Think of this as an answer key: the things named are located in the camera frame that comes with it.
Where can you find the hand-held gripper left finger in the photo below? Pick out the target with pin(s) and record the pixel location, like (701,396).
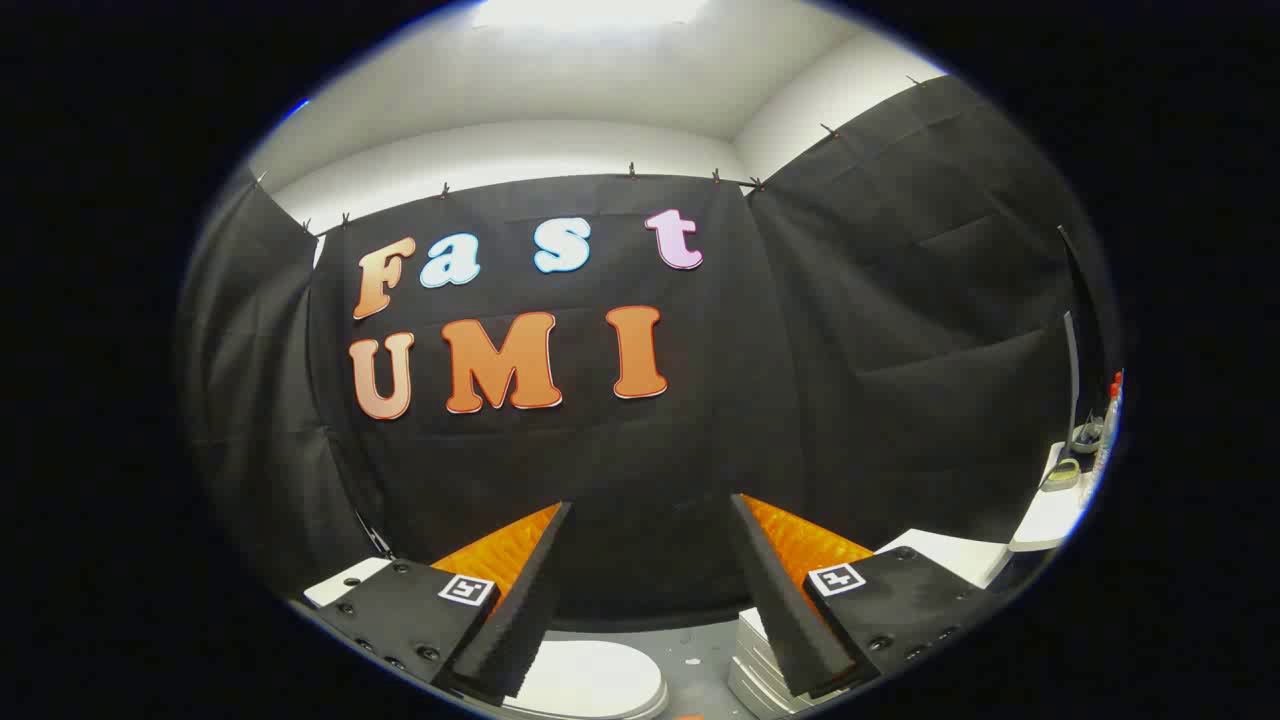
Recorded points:
(530,610)

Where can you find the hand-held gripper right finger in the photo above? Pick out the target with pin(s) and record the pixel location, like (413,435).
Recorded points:
(780,610)

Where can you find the white toilet lid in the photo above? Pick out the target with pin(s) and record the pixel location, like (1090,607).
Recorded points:
(600,680)

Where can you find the metal stand leg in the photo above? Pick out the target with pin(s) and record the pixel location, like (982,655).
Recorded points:
(377,540)

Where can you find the white ridged stepped unit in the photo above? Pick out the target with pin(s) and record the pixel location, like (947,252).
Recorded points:
(950,555)

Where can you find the black backdrop cloth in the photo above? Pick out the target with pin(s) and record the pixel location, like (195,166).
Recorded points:
(700,450)

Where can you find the white side shelf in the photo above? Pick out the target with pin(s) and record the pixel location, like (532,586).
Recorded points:
(1050,515)

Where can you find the tape roll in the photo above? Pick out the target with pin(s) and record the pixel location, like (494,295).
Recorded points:
(1060,475)

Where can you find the thin grey stand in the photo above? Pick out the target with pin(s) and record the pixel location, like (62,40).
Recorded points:
(1073,370)

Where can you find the clear bottle red cap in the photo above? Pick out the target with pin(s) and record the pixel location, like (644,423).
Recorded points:
(1111,425)

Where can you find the row of backdrop clips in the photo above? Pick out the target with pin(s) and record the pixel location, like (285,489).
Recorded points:
(632,171)

